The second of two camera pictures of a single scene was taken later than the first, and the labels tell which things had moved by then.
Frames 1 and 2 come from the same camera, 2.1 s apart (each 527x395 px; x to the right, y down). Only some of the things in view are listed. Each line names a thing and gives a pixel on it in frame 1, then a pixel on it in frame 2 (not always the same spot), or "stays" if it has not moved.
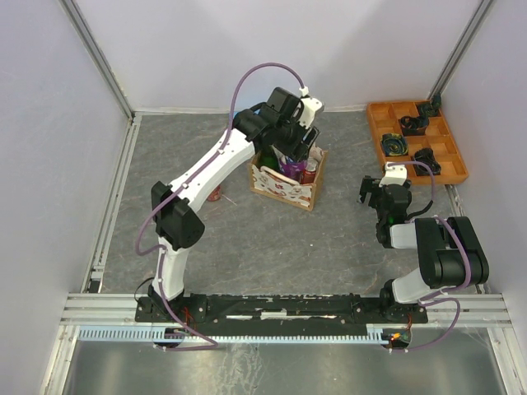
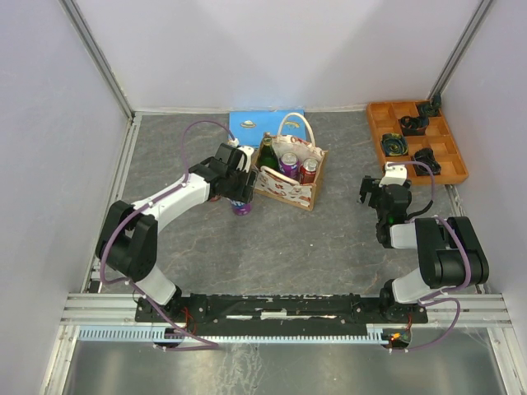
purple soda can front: (294, 169) -> (240, 208)
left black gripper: (299, 150) -> (244, 193)
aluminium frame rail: (118, 310) stays
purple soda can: (308, 177) -> (289, 164)
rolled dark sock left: (394, 144) stays
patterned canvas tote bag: (270, 183) stays
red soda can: (311, 167) stays
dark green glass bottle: (269, 159) stays
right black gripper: (368, 185) stays
